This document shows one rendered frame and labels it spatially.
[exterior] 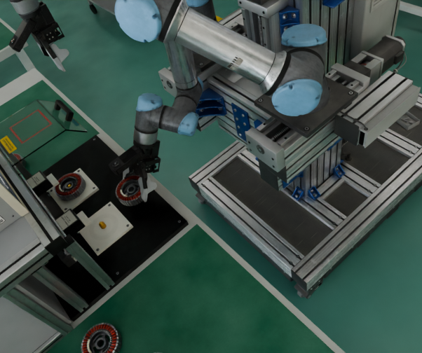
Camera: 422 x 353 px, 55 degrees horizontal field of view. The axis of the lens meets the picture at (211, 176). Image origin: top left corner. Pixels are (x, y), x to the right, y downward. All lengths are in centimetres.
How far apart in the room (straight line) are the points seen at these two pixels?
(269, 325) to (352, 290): 91
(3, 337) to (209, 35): 94
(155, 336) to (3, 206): 55
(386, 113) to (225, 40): 61
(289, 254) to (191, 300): 72
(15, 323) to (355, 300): 142
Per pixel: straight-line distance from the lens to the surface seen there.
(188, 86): 129
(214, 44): 99
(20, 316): 124
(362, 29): 157
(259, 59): 101
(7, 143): 149
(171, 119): 124
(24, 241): 112
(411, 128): 238
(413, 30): 343
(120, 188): 143
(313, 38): 111
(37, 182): 152
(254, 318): 121
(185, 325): 125
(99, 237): 144
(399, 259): 216
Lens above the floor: 190
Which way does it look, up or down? 51 degrees down
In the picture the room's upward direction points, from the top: 18 degrees counter-clockwise
